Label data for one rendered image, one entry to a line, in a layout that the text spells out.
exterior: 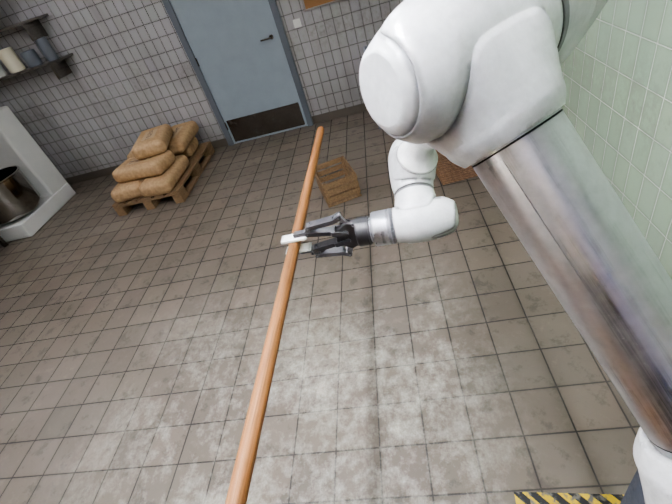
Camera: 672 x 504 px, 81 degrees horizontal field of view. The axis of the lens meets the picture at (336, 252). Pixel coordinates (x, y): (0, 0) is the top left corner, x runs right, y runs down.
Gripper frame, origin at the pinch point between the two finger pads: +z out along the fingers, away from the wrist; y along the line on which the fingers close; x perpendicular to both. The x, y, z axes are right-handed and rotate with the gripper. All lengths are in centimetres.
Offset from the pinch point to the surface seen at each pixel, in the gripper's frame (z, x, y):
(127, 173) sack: 251, 274, 73
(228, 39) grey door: 135, 392, -2
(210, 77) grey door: 172, 391, 30
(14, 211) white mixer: 399, 265, 81
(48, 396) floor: 213, 42, 115
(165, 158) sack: 211, 287, 72
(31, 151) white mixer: 398, 336, 43
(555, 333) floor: -88, 49, 117
